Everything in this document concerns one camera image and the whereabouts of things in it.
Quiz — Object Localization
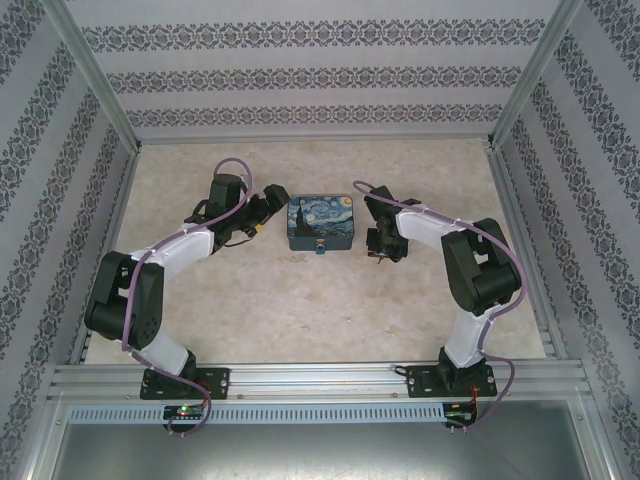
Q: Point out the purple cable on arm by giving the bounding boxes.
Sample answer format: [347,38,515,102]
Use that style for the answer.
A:
[120,157,253,440]
[352,180,529,432]

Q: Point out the aluminium mounting rail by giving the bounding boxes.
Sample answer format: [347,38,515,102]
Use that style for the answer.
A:
[47,362,587,402]

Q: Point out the left green circuit board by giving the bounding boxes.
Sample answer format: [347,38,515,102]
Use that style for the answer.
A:
[163,405,208,420]

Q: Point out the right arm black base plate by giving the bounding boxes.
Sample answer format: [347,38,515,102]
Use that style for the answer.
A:
[405,364,500,400]

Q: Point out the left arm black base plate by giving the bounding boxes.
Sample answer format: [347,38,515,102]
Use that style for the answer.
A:
[141,367,233,402]

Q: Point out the aluminium frame post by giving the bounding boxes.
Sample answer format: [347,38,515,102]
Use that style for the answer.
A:
[483,0,585,149]
[47,0,145,152]

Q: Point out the grey metal sheet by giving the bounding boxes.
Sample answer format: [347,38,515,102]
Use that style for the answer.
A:
[27,419,617,480]

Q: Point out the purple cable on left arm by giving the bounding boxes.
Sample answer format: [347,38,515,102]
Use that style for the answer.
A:
[120,157,253,440]

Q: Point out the aluminium side rail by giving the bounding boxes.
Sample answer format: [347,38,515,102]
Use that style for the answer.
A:
[487,147,570,362]
[68,145,142,366]

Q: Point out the starry night print tin box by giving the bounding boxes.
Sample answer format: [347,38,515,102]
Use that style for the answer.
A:
[286,193,358,253]

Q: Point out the slotted grey cable duct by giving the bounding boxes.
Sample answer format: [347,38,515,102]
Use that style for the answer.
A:
[67,402,447,423]

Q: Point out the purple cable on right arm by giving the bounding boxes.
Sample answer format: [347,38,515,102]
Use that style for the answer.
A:
[352,180,529,432]

